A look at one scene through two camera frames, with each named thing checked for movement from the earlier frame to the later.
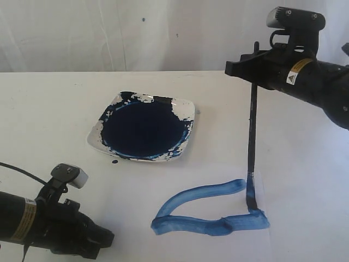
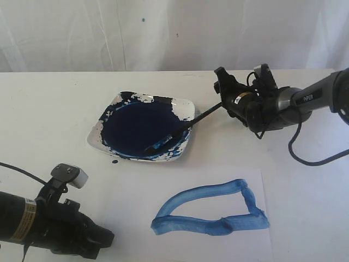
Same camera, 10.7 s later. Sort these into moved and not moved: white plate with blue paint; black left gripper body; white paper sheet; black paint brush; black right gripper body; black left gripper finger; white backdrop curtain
Moved: black paint brush; black right gripper body
Not moved: black left gripper finger; white plate with blue paint; black left gripper body; white paper sheet; white backdrop curtain
